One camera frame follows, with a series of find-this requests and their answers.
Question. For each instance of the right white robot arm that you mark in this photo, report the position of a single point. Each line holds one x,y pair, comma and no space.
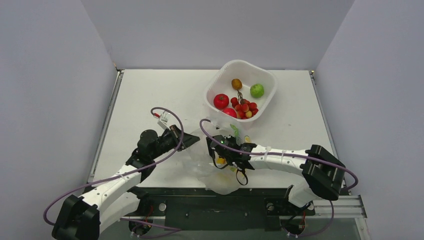
322,172

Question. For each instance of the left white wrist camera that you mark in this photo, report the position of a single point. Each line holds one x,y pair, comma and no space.
162,120

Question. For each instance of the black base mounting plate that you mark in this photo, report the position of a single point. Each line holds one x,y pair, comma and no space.
198,209

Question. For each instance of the green fake apple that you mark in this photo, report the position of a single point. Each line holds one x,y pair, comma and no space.
257,90

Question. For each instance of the red fake apple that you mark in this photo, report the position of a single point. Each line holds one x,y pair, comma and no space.
230,111

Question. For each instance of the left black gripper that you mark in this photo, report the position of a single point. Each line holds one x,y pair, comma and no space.
176,135

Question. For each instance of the white plastic basket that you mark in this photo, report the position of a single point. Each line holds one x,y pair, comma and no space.
239,76

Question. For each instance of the brown fake kiwi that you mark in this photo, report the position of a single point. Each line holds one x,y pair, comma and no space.
236,84

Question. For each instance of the yellow fake banana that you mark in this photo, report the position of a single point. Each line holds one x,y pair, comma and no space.
221,161

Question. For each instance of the red fake tomato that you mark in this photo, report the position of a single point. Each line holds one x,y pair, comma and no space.
221,101

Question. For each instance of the red fake grape bunch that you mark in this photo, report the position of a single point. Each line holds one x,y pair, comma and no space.
245,109

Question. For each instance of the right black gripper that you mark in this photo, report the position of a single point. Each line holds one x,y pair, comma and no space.
214,144

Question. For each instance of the clear plastic bag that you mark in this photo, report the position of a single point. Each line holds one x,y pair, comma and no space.
214,172

